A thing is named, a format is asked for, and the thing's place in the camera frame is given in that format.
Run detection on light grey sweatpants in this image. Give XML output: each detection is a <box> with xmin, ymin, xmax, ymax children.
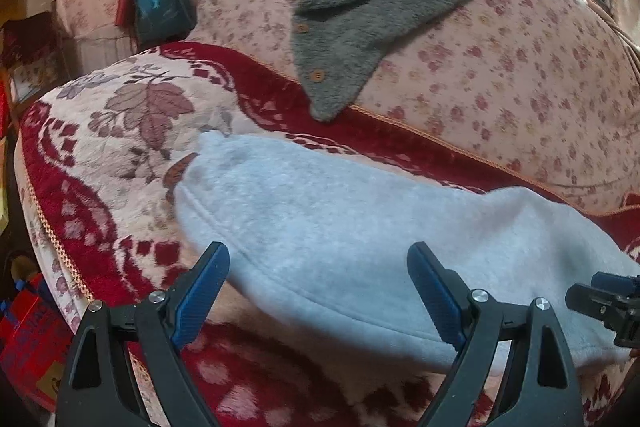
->
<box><xmin>175</xmin><ymin>131</ymin><xmax>639</xmax><ymax>373</ymax></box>

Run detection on dark teal bag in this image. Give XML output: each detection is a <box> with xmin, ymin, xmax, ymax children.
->
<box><xmin>134</xmin><ymin>0</ymin><xmax>196</xmax><ymax>46</ymax></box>

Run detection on red cardboard box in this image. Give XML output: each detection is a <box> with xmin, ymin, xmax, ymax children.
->
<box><xmin>1</xmin><ymin>274</ymin><xmax>73</xmax><ymax>412</ymax></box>

